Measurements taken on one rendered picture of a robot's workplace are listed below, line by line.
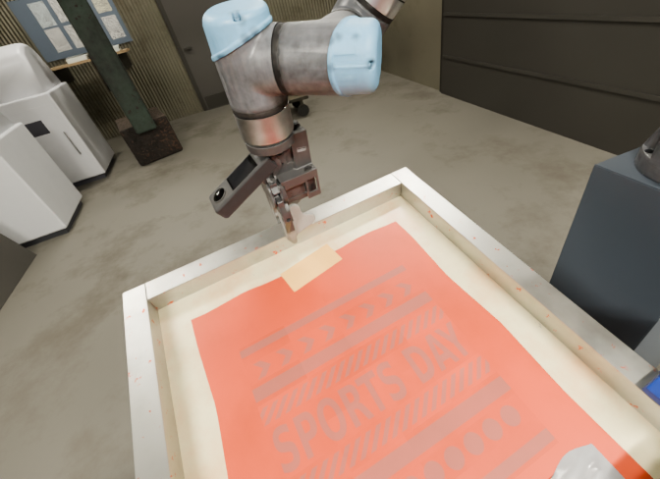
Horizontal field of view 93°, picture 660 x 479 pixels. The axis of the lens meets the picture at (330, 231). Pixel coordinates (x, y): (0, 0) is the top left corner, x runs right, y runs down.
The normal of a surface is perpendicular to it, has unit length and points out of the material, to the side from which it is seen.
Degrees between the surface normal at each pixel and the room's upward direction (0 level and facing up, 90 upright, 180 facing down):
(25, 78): 71
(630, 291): 90
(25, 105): 90
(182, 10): 90
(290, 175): 10
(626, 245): 90
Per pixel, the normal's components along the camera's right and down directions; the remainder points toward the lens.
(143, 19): 0.32, 0.55
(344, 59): -0.19, 0.47
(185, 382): -0.11, -0.65
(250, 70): -0.22, 0.67
